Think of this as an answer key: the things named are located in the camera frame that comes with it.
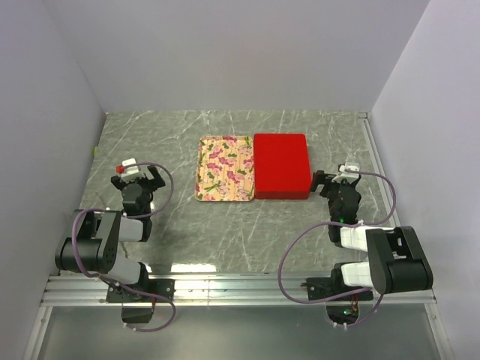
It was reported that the red box lid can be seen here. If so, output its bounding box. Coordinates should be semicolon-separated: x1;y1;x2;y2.
253;133;311;193

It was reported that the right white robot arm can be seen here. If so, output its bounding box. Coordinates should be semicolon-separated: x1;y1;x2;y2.
310;165;434;299

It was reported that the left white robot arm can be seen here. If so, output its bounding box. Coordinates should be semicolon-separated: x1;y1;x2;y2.
55;162;166;302

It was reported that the red cookie box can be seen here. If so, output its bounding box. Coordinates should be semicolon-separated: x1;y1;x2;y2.
255;189;311;200

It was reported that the floral tray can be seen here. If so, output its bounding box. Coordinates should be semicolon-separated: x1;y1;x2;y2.
195;135;254;202

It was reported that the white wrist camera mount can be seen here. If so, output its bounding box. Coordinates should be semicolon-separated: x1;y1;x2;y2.
332;162;361;184

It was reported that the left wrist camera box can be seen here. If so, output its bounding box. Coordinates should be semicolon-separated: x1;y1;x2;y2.
115;158;142;182

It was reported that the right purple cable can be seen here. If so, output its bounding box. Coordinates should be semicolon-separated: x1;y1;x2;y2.
277;168;398;329

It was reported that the purple cable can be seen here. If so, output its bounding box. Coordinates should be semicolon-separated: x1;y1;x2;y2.
277;168;398;329
70;160;177;333

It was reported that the aluminium rail right side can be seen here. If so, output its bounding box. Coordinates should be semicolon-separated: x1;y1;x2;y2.
357;112;399;227

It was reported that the aluminium rail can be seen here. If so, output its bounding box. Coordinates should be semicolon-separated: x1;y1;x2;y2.
357;112;399;227
39;271;436;308

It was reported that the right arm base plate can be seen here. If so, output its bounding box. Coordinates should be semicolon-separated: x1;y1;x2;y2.
302;277;374;302

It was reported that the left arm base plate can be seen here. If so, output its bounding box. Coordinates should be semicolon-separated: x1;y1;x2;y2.
106;279;175;303

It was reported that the aluminium rail front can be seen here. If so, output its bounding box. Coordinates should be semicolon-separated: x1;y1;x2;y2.
39;271;436;308

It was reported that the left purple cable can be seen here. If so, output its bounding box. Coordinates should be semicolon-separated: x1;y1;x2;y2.
70;160;177;333

